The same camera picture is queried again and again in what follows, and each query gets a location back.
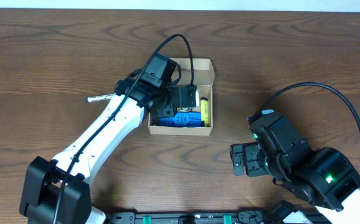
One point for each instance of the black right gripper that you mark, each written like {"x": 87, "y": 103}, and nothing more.
{"x": 239, "y": 159}

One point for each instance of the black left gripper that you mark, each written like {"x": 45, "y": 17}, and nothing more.
{"x": 166, "y": 112}

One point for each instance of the yellow highlighter pen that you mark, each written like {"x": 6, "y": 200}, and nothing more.
{"x": 205, "y": 111}

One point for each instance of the blue plastic block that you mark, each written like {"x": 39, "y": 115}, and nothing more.
{"x": 183, "y": 120}

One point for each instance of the cardboard box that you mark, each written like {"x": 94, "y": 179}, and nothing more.
{"x": 203, "y": 78}

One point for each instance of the blue whiteboard marker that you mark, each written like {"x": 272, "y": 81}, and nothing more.
{"x": 99, "y": 98}

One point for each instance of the correction tape dispenser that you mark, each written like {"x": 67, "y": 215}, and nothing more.
{"x": 184, "y": 110}

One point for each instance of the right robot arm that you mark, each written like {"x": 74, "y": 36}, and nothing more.
{"x": 324, "y": 178}

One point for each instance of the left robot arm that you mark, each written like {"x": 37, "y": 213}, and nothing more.
{"x": 58, "y": 190}

